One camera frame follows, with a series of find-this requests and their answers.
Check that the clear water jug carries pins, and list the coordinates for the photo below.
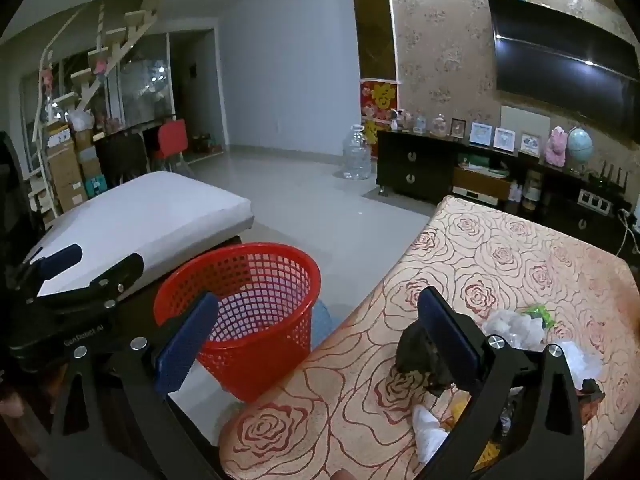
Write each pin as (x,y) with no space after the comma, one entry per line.
(357,155)

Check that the white cushioned bench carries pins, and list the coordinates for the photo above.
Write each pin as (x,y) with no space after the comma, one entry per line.
(150,220)

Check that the light blue round object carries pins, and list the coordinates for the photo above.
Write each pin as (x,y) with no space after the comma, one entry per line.
(322,325)

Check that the wooden drawer box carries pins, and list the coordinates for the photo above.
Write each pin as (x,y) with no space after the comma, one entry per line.
(480,187)

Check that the storage jar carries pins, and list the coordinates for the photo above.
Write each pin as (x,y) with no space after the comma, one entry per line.
(532,187)

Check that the white power strip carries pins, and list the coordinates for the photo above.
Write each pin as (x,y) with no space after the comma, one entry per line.
(595,201)

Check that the pink plush toy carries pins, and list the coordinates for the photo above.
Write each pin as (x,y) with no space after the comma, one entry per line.
(556,147)

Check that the black router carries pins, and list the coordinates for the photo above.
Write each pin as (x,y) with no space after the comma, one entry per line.
(607,180)

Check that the black television cabinet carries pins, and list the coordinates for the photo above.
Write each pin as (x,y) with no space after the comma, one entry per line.
(410,165)

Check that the black wall television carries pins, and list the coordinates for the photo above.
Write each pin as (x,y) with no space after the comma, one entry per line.
(560,55)

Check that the white blank board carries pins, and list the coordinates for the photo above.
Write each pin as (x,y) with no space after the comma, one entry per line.
(525,117)

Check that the white staircase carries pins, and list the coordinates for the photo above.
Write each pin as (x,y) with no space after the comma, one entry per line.
(120,30)

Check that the green snack packet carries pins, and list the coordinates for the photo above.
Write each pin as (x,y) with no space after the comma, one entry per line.
(539,314)

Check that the small brown picture frame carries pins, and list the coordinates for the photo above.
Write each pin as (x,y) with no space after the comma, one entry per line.
(458,129)

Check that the black chair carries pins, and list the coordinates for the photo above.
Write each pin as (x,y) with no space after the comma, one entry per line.
(120,157)

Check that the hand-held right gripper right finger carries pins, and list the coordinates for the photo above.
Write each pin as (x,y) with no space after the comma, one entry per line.
(450,340)

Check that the white plastic bag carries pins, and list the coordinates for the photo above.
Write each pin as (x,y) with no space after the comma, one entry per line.
(80,121)

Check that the red plastic mesh basket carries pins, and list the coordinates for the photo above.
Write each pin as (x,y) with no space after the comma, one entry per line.
(260,330)

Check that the stack of cardboard boxes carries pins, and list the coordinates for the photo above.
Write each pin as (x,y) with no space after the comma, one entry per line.
(67,170)

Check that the green box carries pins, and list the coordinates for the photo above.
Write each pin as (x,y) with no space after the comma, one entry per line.
(487,164)

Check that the rose printed tablecloth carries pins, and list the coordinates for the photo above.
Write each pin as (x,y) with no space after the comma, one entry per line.
(350,360)

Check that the red festive wall poster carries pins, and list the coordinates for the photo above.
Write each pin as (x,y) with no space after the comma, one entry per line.
(378,100)

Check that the red chair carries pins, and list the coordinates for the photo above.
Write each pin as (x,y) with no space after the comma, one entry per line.
(170,140)

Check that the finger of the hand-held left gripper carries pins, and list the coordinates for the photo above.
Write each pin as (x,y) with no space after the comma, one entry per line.
(60,260)
(117,275)

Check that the clear crumpled plastic wrap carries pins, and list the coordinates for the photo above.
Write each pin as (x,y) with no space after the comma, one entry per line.
(510,329)

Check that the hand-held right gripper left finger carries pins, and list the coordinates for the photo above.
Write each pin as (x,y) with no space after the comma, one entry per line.
(187,345)

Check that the white robot toy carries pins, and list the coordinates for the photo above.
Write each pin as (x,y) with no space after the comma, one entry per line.
(397,121)

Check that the glass dome ornament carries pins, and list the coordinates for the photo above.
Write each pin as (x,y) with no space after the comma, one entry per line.
(439,126)

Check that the black plastic bag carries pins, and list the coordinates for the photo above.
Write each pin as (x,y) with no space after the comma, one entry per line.
(415,355)

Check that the light blue globe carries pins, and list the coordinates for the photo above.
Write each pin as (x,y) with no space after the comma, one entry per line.
(581,144)

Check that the white picture frame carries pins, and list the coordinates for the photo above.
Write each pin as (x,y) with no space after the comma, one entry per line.
(480,134)
(504,139)
(530,144)

